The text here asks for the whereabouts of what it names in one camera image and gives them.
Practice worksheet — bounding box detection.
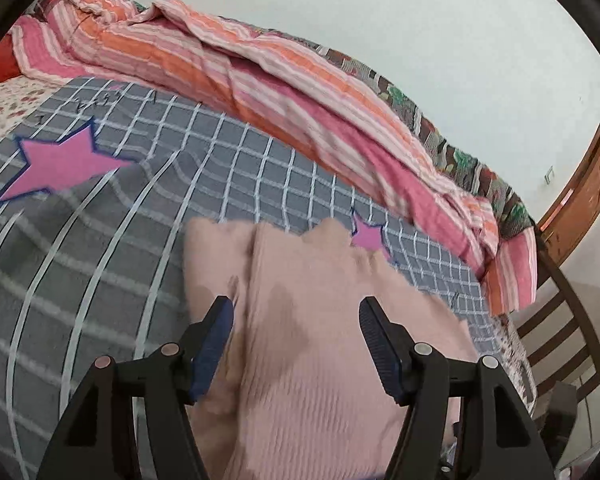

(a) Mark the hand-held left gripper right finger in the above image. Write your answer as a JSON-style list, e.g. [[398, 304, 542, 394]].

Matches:
[[358, 296, 556, 480]]

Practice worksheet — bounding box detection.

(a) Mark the brown wooden door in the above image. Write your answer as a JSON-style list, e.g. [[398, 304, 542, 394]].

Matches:
[[535, 122, 600, 272]]

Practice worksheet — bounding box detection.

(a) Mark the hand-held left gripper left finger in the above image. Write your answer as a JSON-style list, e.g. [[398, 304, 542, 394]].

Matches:
[[37, 296, 235, 480]]

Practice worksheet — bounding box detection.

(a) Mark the pink orange striped quilt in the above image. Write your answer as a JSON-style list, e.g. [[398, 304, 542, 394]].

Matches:
[[10, 0, 538, 316]]

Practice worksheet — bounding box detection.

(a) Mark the grey checked bedsheet with stars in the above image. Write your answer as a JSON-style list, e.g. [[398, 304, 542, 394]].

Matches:
[[0, 76, 496, 480]]

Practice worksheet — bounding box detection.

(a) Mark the dark wooden chair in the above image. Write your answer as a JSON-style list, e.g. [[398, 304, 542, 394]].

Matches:
[[514, 237, 600, 412]]

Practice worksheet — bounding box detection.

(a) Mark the dark grey object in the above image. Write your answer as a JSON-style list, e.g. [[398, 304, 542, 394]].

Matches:
[[530, 380, 581, 461]]

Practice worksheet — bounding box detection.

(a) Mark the patchwork patterned blanket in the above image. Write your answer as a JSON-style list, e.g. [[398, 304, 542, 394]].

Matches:
[[220, 15, 537, 242]]

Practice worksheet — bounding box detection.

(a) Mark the pink ribbed knit top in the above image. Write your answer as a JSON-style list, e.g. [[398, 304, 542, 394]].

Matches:
[[184, 217, 481, 480]]

